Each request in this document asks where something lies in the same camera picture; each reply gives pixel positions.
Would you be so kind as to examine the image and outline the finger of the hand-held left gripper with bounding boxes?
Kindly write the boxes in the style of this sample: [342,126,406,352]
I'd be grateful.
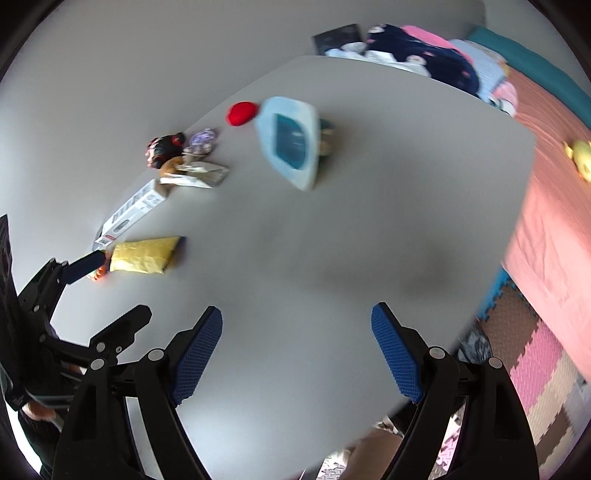
[88,305,153,365]
[18,250,108,315]

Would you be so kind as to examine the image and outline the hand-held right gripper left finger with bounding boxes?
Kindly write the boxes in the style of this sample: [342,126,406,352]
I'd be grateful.
[52,305,223,480]

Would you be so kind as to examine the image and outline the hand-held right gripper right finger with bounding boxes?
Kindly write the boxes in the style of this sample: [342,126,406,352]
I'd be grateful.
[370,302,541,480]

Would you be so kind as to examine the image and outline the yellow snack packet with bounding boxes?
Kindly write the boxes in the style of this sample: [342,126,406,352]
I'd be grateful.
[109,236,185,274]

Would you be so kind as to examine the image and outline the white cardboard box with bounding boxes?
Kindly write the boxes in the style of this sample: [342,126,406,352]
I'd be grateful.
[93,179,168,245]

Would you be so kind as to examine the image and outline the bin with black bag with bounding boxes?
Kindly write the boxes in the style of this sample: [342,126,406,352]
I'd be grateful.
[457,320,494,367]

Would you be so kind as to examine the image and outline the silver beige packet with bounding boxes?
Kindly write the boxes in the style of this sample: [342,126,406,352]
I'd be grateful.
[159,161,230,189]

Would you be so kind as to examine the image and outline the red round item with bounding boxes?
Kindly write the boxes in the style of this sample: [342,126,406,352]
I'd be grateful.
[226,102,260,126]

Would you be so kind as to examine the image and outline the person's left hand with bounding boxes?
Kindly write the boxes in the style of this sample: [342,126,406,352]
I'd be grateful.
[21,399,63,423]

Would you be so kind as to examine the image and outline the person's right leg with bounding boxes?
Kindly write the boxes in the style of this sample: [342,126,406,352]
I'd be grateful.
[344,415,416,480]

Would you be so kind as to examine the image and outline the coloured foam floor mat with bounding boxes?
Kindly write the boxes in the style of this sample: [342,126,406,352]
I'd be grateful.
[314,270,591,480]

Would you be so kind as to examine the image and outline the purple crumpled wrapper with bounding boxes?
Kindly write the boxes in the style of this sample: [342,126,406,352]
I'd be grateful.
[182,128,219,155]

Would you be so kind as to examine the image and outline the pink bed sheet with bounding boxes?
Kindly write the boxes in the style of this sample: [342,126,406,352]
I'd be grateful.
[501,69,591,384]

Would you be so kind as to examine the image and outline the yellow duck plush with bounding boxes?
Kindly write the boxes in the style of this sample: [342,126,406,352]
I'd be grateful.
[562,138,591,183]

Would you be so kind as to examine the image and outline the white and pink printed pillow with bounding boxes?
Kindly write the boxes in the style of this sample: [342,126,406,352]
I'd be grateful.
[489,80,520,116]

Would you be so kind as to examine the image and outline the navy printed blanket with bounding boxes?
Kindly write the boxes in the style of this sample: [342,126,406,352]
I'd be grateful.
[367,23,481,97]

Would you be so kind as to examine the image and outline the white cloth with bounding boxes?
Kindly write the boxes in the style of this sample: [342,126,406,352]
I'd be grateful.
[325,41,398,63]

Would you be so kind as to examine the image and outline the pink cloth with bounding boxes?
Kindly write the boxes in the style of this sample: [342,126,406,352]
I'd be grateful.
[401,24,474,63]

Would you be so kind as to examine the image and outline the black flat box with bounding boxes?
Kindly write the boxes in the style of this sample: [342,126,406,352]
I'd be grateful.
[313,24,363,55]

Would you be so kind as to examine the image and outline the teal pillow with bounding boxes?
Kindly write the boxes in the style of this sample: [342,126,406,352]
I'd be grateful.
[466,25,583,109]

